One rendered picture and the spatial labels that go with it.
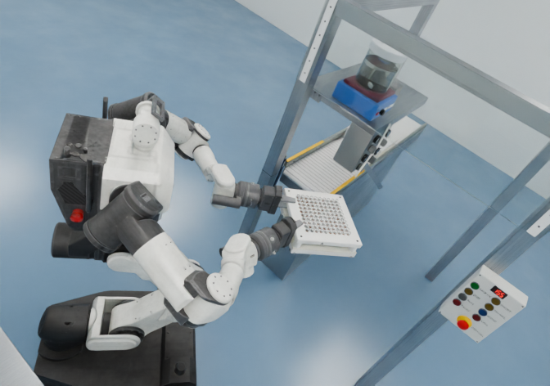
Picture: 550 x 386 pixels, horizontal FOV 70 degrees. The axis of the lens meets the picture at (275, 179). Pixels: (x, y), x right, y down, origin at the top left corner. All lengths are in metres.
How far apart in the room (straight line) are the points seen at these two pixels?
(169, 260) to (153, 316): 0.82
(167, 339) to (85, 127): 1.11
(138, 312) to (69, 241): 0.53
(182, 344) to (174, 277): 1.05
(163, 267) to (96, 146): 0.37
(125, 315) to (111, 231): 0.88
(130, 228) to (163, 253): 0.09
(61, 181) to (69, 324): 0.83
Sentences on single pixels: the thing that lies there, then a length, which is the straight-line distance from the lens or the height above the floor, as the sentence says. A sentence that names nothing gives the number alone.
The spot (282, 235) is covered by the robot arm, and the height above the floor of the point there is 1.06.
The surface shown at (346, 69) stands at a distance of 1.54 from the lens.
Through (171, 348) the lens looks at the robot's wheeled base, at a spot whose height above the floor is 0.19.
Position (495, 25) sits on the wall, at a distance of 4.98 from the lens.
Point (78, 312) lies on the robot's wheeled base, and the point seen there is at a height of 0.36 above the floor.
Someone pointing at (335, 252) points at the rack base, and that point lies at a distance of 1.41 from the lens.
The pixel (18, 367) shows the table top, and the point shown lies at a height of 0.85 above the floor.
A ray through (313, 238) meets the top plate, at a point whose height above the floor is 1.04.
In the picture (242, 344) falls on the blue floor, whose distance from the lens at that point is 2.24.
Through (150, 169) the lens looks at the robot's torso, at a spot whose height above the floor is 1.24.
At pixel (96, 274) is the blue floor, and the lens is 2.36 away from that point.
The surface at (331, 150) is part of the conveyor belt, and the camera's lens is 2.20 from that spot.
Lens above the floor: 1.95
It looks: 38 degrees down
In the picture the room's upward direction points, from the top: 23 degrees clockwise
